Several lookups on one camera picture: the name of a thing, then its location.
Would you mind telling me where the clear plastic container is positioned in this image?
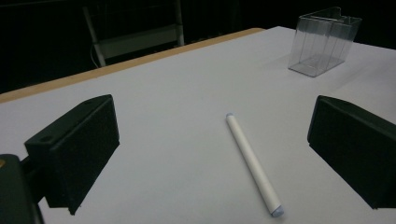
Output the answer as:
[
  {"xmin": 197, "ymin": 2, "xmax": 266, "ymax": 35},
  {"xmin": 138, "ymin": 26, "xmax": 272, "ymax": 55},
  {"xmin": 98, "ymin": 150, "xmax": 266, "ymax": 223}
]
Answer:
[{"xmin": 288, "ymin": 7, "xmax": 363, "ymax": 78}]

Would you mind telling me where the white pen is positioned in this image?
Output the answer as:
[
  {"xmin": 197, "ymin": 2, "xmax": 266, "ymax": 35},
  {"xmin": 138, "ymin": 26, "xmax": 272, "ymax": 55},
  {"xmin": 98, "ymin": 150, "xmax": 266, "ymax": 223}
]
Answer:
[{"xmin": 225, "ymin": 112, "xmax": 285, "ymax": 218}]

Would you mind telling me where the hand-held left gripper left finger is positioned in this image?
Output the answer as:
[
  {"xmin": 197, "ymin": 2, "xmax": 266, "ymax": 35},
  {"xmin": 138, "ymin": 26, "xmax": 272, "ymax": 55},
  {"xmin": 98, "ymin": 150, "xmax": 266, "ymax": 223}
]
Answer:
[{"xmin": 24, "ymin": 94, "xmax": 120, "ymax": 217}]

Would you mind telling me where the white metal stand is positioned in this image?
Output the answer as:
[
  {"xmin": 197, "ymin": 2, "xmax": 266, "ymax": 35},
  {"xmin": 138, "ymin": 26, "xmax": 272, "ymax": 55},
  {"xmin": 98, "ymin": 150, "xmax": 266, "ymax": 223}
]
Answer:
[{"xmin": 82, "ymin": 0, "xmax": 185, "ymax": 68}]

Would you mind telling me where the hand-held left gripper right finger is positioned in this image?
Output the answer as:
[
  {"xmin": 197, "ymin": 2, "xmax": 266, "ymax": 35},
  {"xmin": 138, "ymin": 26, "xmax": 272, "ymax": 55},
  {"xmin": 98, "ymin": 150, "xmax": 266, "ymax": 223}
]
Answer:
[{"xmin": 306, "ymin": 94, "xmax": 396, "ymax": 210}]

